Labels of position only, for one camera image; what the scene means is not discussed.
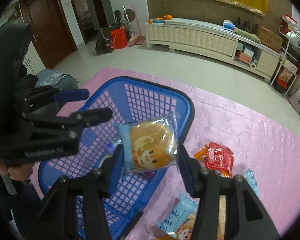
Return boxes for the dark bag on floor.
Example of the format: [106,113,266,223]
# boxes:
[95,27,114,55]

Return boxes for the grey blue chair cushion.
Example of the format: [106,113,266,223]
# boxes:
[36,69,79,90]

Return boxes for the oranges on plate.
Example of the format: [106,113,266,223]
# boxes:
[148,15,173,24]

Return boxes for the person's hand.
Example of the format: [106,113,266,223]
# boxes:
[0,158,34,181]

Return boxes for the brown wooden door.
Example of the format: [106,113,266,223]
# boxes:
[19,0,77,69]

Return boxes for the cardboard box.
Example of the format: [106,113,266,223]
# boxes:
[256,25,283,53]

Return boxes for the cream tv cabinet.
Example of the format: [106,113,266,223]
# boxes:
[145,18,280,80]

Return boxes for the cracker pack green ends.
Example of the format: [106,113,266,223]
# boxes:
[217,195,226,240]

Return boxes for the red snack packet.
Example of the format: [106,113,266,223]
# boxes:
[205,142,234,177]

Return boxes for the red bag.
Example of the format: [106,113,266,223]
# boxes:
[110,28,127,50]

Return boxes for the cartoon cake snack packet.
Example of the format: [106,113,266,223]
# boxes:
[116,112,178,174]

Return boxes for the light blue cake packet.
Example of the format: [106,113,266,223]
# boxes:
[242,169,260,196]
[156,193,198,239]

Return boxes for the white metal shelf rack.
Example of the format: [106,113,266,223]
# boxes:
[270,14,300,96]

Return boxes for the pink quilted table cloth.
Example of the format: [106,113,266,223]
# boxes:
[31,68,300,239]

